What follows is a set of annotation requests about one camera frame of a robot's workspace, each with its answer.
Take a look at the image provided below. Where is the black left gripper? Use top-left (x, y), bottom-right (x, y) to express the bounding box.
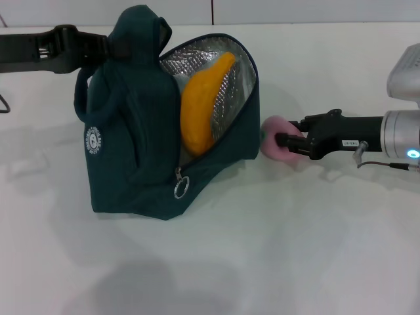
top-left (0, 25), bottom-right (133, 75)

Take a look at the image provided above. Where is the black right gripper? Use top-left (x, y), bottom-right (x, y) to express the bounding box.
top-left (276, 108), bottom-right (385, 161)

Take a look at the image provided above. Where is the pink toy apple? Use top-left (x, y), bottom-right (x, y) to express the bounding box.
top-left (261, 115), bottom-right (308, 162)

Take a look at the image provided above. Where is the dark teal insulated lunch bag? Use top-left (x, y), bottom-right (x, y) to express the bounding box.
top-left (73, 5), bottom-right (260, 221)

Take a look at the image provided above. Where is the yellow banana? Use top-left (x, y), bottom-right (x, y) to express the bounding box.
top-left (180, 51), bottom-right (236, 156)

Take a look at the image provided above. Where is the silver zipper pull ring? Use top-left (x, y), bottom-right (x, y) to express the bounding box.
top-left (173, 166), bottom-right (191, 200)

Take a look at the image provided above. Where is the right arm cable with plug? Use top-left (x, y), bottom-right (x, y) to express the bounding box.
top-left (352, 140), bottom-right (420, 173)

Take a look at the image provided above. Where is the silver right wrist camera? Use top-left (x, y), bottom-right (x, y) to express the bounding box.
top-left (387, 42), bottom-right (420, 106)

